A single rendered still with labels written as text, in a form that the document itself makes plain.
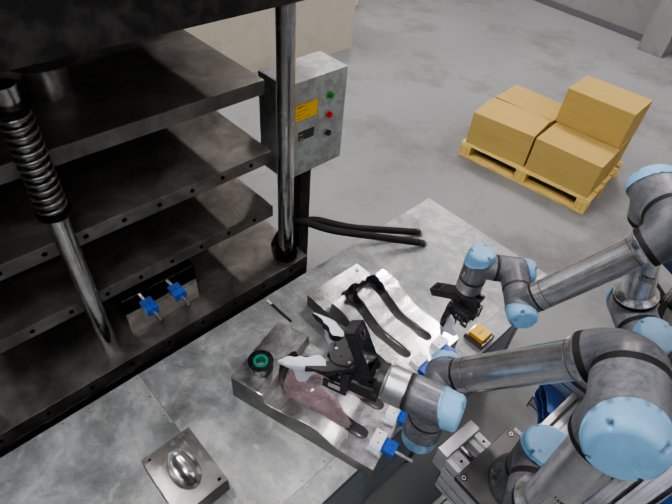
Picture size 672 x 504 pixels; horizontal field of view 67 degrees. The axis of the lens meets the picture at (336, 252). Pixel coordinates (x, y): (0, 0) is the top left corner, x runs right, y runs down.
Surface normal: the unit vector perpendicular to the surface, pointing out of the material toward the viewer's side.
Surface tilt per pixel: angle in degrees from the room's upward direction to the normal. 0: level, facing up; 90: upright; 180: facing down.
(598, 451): 83
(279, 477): 0
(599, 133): 90
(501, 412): 0
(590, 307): 0
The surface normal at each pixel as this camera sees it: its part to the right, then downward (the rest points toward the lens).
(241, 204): 0.07, -0.71
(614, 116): -0.70, 0.47
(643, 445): -0.42, 0.51
